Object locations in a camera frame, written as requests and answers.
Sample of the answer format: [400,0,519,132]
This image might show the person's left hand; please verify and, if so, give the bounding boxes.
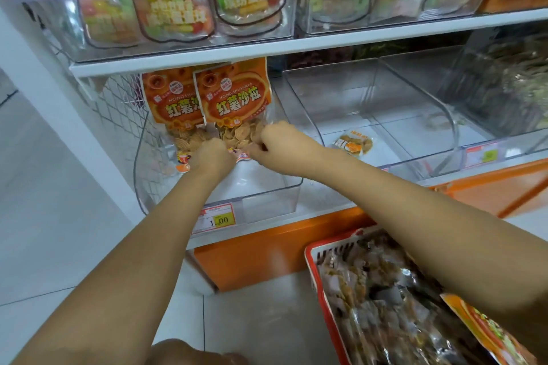
[187,136,239,184]

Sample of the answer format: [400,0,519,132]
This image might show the person's right hand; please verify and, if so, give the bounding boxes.
[242,119,331,180]

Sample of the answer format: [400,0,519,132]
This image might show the white snack shelf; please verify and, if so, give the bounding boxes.
[0,0,548,293]

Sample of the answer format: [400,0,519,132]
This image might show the white red-rimmed shopping basket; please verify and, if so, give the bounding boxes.
[304,225,548,365]

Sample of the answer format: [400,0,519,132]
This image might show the pile of small brown snacks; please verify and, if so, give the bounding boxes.
[319,241,506,365]

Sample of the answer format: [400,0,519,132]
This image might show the person's right forearm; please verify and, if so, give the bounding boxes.
[312,148,548,319]

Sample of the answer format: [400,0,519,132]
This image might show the person's left forearm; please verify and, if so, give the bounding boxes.
[10,171,234,365]

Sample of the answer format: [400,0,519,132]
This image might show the small orange wrapped snack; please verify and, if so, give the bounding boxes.
[332,128,376,159]

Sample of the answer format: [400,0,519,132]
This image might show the orange shelf base panel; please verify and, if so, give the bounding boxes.
[187,159,548,293]

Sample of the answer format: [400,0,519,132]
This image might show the yellow hamster snack packets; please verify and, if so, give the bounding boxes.
[466,35,548,126]

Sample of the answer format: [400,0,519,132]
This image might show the white yellow price tag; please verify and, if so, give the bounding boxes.
[462,140,503,170]
[192,202,237,234]

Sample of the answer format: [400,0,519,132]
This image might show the white wire mesh panel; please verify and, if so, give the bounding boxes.
[38,31,172,208]

